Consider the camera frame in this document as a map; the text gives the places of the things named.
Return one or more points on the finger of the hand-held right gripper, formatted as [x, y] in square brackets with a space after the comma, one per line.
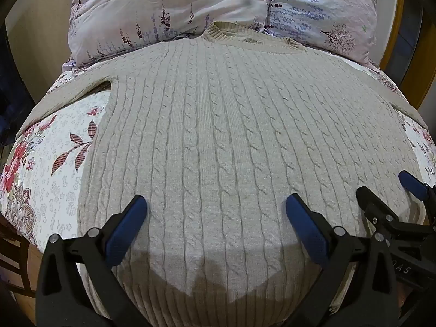
[414, 184]
[373, 204]

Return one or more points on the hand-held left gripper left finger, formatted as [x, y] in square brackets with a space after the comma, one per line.
[127, 224]

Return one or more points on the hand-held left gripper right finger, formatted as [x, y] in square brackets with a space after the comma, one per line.
[305, 221]

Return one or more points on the floral bed sheet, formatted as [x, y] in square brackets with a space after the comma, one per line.
[51, 177]

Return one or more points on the brown wooden furniture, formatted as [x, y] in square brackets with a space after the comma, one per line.
[15, 262]

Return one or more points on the yellow wooden shelf unit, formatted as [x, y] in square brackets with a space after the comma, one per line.
[393, 24]

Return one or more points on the pink floral pillow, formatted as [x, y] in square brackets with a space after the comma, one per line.
[153, 3]

